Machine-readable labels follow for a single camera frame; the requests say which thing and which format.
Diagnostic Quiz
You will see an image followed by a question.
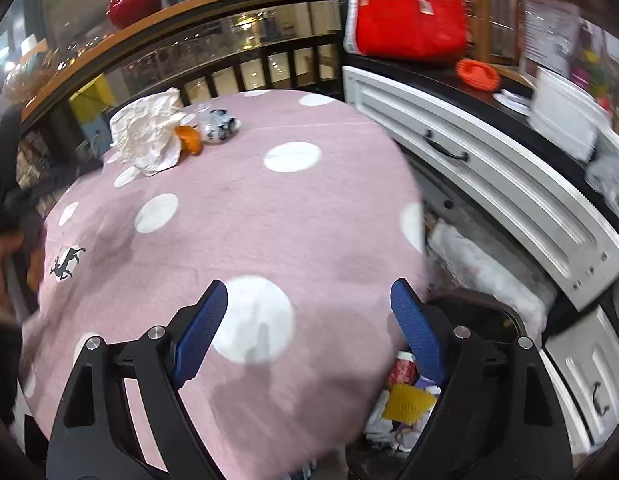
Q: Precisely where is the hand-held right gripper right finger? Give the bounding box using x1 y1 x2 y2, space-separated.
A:
389 277 575 480

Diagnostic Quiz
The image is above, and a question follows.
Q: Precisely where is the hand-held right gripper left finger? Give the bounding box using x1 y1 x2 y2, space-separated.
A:
46 280 229 480

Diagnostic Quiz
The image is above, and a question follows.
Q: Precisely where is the black trash bin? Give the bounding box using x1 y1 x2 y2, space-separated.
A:
349 295 540 480

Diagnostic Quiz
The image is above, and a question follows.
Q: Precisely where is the yellow sponge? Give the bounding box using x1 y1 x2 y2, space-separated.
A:
382 384 437 423

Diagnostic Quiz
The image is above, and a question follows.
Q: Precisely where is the red white wrapper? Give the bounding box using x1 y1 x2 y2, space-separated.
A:
389 352 417 386

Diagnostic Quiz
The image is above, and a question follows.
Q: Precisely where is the yellow box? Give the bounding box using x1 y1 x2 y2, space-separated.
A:
70 75 113 121

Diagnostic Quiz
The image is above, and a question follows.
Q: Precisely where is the large crumpled white paper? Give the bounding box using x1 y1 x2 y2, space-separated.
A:
110 87 186 177

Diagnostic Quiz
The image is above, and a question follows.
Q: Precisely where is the pink polka dot tablecloth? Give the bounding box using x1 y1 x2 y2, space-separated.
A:
20 89 430 478

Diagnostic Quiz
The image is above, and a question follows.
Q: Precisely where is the white cabinet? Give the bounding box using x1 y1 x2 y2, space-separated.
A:
342 65 619 453

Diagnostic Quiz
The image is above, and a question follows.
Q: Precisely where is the person's dark jacket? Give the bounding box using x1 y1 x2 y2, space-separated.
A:
0 305 23 426

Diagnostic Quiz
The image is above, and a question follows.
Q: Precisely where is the orange peel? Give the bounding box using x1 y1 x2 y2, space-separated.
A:
174 124 204 155

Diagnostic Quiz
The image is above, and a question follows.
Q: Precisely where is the clear plastic bag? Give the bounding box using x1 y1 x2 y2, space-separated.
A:
587 152 619 221

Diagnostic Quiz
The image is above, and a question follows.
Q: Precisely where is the orange ribbed round object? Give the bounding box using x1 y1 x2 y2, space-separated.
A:
457 58 501 92

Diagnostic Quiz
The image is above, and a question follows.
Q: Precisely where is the white plastic container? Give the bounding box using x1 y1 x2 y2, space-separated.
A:
529 67 615 161

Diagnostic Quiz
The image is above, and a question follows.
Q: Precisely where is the dark wooden railing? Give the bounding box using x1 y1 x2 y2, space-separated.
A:
20 0 353 133

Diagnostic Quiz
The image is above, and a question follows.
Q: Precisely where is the red bag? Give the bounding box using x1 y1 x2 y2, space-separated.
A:
348 0 467 63

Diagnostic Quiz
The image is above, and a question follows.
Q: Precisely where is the cardboard box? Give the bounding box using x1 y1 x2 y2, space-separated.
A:
439 0 491 61

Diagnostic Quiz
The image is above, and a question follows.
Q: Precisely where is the black drawer handle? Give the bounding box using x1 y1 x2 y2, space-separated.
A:
592 381 610 417
423 130 470 162

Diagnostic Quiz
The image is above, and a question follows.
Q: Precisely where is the wall poster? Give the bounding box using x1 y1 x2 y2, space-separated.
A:
522 0 580 76

